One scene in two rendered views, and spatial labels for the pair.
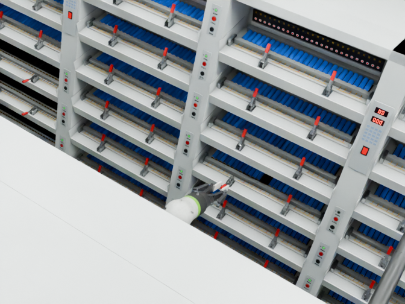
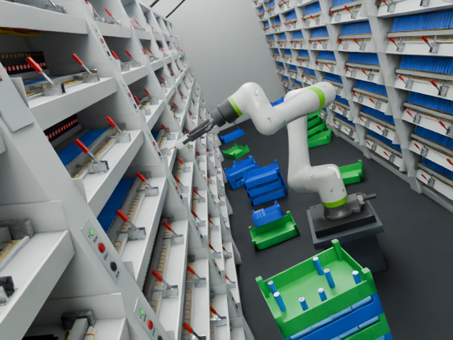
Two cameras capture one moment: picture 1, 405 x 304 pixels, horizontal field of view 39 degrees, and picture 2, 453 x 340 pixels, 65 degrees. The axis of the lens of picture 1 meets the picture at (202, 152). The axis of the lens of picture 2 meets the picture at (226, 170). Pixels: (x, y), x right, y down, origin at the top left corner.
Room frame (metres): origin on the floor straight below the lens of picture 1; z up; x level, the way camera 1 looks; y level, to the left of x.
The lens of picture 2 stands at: (2.31, 1.34, 1.28)
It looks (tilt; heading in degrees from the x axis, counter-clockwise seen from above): 19 degrees down; 250
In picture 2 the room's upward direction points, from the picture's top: 24 degrees counter-clockwise
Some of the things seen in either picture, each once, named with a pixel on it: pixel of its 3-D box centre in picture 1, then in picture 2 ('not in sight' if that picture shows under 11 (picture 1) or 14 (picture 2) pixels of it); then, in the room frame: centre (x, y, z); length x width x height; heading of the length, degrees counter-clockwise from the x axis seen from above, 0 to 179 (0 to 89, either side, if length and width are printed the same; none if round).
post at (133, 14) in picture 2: not in sight; (176, 120); (1.57, -1.24, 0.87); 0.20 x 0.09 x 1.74; 155
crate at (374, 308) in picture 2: not in sight; (319, 303); (1.91, 0.54, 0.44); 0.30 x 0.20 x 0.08; 164
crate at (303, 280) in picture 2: not in sight; (312, 285); (1.91, 0.54, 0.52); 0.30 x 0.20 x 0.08; 164
